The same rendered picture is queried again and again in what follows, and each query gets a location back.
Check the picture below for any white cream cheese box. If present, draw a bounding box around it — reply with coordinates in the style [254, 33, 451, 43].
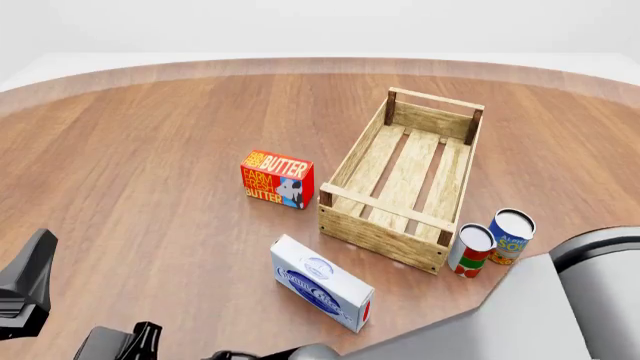
[269, 234, 376, 334]

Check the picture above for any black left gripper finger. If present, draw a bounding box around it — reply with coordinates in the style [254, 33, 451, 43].
[0, 228, 59, 303]
[125, 321, 164, 360]

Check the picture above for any tomato print tin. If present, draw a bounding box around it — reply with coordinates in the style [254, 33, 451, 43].
[447, 222, 498, 279]

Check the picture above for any wooden slat tray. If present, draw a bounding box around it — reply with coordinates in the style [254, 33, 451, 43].
[317, 86, 486, 276]

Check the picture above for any red butter box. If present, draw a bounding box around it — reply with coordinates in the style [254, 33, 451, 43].
[240, 149, 315, 210]

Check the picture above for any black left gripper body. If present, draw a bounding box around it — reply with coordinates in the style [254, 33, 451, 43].
[0, 286, 52, 339]

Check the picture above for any small flat plate on stalk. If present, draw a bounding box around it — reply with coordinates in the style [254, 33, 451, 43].
[73, 324, 136, 360]

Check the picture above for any blue alphabet soup tin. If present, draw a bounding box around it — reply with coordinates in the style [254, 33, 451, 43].
[487, 207, 537, 267]

